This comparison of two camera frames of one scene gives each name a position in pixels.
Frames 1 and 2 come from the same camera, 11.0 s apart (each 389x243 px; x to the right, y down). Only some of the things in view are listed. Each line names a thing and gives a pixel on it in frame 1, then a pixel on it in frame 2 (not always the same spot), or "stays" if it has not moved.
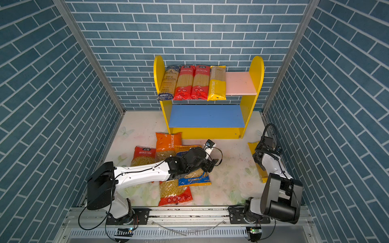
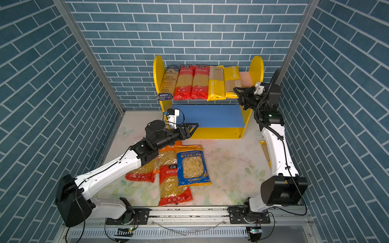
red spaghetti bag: [184, 85] stays
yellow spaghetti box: [217, 87] stays
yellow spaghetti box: [263, 174] to [232, 80]
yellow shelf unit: [220, 119] stays
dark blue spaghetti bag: [169, 82] stays
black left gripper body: [207, 165] to [184, 136]
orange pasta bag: [165, 145] stays
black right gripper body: [256, 153] to [249, 99]
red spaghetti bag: [201, 82] stays
